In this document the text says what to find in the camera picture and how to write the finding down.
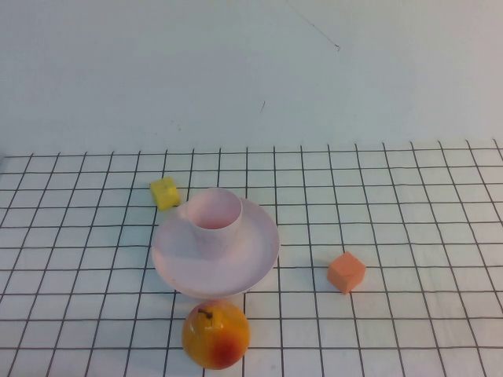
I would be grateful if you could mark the yellow foam cube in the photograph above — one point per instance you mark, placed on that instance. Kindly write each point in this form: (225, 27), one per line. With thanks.
(165, 194)

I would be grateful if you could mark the pink round plate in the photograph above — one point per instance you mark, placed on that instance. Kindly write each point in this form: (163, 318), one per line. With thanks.
(236, 275)

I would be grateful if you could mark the pink plastic cup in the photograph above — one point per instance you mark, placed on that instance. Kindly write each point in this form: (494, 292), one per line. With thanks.
(216, 243)

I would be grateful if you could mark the white black grid mat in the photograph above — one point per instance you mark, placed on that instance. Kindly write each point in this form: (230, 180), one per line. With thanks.
(393, 220)

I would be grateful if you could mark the orange foam cube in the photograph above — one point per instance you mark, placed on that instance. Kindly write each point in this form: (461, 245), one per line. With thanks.
(346, 273)

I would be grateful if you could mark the yellow red apple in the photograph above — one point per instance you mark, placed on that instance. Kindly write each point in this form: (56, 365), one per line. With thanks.
(216, 337)

